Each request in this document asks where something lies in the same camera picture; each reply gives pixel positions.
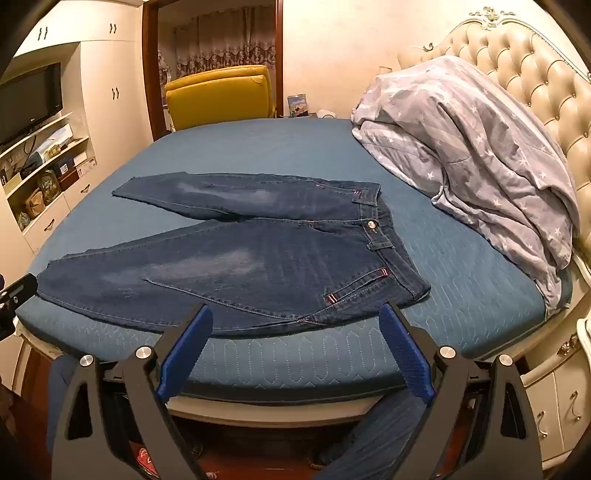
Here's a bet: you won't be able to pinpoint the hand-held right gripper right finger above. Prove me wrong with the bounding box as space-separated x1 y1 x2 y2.
378 302 544 480

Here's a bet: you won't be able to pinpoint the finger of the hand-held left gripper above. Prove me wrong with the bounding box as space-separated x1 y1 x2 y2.
0 273 38 342

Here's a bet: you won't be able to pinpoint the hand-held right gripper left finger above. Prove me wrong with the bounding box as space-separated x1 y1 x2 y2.
52 302 214 480

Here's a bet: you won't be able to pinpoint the dark blue denim pants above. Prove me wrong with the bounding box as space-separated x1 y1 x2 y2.
36 172 432 340

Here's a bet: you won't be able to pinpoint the person's right leg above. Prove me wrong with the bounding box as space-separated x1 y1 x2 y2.
316 392 444 480

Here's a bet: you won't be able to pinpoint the person's leg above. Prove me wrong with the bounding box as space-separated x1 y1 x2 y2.
46 355 78 455
316 392 444 480

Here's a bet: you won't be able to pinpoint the person's left leg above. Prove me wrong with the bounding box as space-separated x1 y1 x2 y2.
46 355 78 455

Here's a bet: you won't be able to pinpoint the red slipper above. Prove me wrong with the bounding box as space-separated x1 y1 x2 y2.
131 445 161 480

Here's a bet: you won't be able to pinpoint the green patterned bag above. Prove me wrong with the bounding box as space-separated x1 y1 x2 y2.
39 170 62 206

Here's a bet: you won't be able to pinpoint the white box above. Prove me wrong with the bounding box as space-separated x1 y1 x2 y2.
69 150 92 178

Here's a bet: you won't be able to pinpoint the cream carved nightstand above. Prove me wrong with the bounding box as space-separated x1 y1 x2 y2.
522 318 591 462

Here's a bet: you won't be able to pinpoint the black flat television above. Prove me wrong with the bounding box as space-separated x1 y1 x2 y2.
0 62 64 146

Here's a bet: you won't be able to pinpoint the grey star-print quilt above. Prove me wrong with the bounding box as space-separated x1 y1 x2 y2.
351 55 580 319

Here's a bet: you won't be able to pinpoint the bed with blue sheet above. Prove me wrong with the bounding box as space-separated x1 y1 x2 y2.
14 117 591 428

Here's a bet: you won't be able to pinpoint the yellow armchair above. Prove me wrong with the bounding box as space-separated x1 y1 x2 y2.
164 65 278 132

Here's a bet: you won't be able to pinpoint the patterned lace curtain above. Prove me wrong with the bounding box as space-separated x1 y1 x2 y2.
158 9 278 86

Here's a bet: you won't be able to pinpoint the cream tufted headboard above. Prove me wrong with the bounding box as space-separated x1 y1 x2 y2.
397 7 591 252

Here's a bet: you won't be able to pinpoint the cream wall cabinet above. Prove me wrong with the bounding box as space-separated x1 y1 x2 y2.
0 0 155 259

